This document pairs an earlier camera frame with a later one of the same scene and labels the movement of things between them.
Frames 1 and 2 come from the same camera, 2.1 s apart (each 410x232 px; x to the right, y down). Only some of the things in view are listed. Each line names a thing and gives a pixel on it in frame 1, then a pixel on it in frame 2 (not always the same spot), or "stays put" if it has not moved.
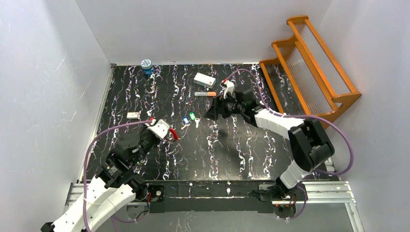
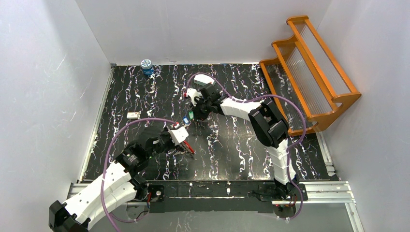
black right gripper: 219,108 -> 198,110
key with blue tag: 186,121 stays put
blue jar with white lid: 147,66 stays put
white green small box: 205,80 stays put
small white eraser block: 133,115 stays put
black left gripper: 153,138 -> 174,146
